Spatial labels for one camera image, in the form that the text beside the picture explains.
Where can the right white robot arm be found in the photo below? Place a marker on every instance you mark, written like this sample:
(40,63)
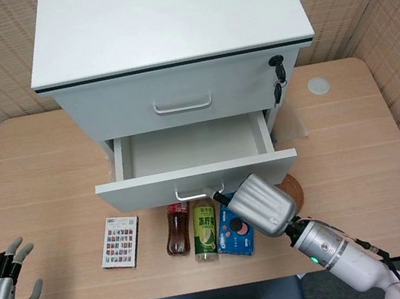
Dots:
(338,253)

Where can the round cork coaster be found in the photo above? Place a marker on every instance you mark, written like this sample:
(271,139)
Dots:
(295,190)

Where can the blue Oreo cookie box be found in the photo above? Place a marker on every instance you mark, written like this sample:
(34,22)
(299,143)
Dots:
(230,231)

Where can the lemon tea bottle green label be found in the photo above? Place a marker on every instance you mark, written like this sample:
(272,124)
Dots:
(205,233)

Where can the black key in lock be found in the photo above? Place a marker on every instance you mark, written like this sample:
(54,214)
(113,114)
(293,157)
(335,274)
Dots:
(276,61)

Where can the white drawer without lock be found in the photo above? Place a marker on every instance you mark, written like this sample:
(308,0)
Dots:
(192,147)

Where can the white drawer with lock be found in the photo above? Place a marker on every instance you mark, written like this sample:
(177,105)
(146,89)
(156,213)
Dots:
(118,105)

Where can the white drawer cabinet body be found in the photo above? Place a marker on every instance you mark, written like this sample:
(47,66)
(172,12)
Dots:
(161,17)

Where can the black hanging key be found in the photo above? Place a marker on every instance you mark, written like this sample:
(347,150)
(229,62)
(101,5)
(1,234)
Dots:
(277,93)

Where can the cola bottle red label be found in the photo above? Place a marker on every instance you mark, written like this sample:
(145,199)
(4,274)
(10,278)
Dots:
(178,234)

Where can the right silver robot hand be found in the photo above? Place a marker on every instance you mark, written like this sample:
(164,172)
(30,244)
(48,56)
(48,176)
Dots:
(264,204)

